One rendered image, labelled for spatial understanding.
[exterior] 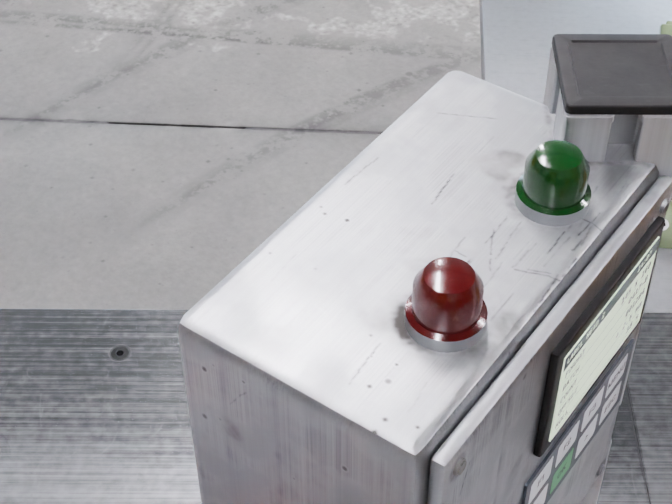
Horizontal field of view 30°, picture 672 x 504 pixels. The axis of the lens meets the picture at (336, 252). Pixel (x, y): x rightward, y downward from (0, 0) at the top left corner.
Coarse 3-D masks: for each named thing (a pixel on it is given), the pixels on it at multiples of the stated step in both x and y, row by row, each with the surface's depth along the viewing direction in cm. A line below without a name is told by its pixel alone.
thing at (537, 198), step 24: (552, 144) 43; (528, 168) 42; (552, 168) 42; (576, 168) 42; (528, 192) 43; (552, 192) 42; (576, 192) 42; (528, 216) 43; (552, 216) 43; (576, 216) 43
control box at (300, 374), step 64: (448, 128) 47; (512, 128) 47; (320, 192) 44; (384, 192) 44; (448, 192) 44; (512, 192) 44; (640, 192) 45; (256, 256) 42; (320, 256) 42; (384, 256) 42; (448, 256) 42; (512, 256) 42; (576, 256) 42; (192, 320) 40; (256, 320) 40; (320, 320) 40; (384, 320) 40; (512, 320) 40; (192, 384) 42; (256, 384) 39; (320, 384) 38; (384, 384) 38; (448, 384) 38; (512, 384) 39; (256, 448) 42; (320, 448) 39; (384, 448) 37; (448, 448) 37; (512, 448) 42
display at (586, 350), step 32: (640, 256) 45; (608, 288) 43; (640, 288) 47; (576, 320) 42; (608, 320) 44; (640, 320) 49; (576, 352) 42; (608, 352) 47; (576, 384) 44; (544, 416) 43; (544, 448) 45
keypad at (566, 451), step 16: (624, 352) 50; (624, 368) 52; (608, 384) 50; (592, 400) 49; (608, 400) 52; (576, 416) 48; (592, 416) 50; (576, 432) 49; (592, 432) 52; (560, 448) 48; (576, 448) 50; (544, 464) 47; (560, 464) 49; (528, 480) 46; (544, 480) 48; (560, 480) 50; (528, 496) 47; (544, 496) 49
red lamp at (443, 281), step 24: (432, 264) 39; (456, 264) 38; (432, 288) 38; (456, 288) 38; (480, 288) 38; (408, 312) 39; (432, 312) 38; (456, 312) 38; (480, 312) 39; (432, 336) 39; (456, 336) 39; (480, 336) 39
